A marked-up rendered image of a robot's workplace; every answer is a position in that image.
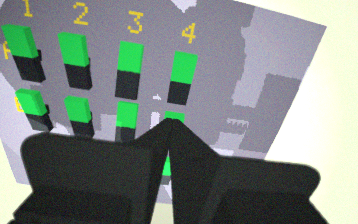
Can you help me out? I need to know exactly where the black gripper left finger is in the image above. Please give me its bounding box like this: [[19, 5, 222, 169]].
[[20, 118, 173, 224]]

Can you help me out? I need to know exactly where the grey switch panel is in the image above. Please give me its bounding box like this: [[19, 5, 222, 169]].
[[0, 0, 328, 185]]

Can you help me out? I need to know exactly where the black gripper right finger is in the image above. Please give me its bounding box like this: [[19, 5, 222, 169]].
[[169, 118, 321, 224]]

